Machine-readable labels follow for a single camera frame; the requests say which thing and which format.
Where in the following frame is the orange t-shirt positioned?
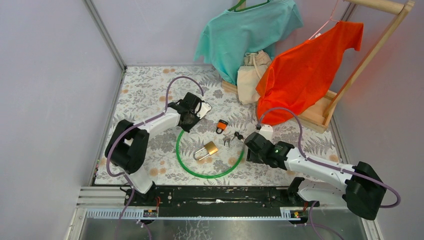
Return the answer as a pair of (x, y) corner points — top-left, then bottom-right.
(256, 21), (364, 126)

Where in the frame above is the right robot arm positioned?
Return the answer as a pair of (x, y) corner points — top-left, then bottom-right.
(243, 132), (387, 220)

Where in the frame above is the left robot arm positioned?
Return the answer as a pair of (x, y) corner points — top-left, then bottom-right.
(104, 92), (212, 206)

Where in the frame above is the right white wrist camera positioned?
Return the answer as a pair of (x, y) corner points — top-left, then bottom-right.
(256, 124), (274, 141)

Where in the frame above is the teal t-shirt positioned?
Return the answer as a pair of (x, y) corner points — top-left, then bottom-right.
(193, 0), (304, 85)

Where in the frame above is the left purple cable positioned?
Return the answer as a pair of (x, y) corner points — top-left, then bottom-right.
(105, 76), (206, 240)

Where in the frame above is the beige drawstring bag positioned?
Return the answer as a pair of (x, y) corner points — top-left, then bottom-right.
(236, 50), (272, 105)

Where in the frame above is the floral table mat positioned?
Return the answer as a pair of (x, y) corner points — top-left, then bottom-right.
(94, 65), (342, 187)

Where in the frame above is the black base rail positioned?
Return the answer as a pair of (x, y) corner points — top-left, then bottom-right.
(124, 185), (313, 218)

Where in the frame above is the green clothes hanger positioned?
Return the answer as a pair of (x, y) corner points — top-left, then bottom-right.
(227, 0), (271, 12)

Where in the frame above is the pink clothes hanger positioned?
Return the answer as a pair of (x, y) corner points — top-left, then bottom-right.
(308, 0), (339, 40)

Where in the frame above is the black head key bunch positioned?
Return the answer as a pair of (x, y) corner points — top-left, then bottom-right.
(231, 131), (245, 142)

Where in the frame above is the green cable lock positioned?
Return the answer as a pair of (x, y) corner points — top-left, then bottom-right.
(175, 129), (246, 180)

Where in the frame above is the wooden clothes rack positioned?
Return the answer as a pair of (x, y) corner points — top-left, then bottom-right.
(220, 0), (416, 135)

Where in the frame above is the orange black padlock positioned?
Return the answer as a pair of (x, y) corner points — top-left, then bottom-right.
(215, 119), (229, 135)

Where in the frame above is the brass padlock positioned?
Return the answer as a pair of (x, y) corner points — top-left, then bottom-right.
(193, 141), (219, 161)

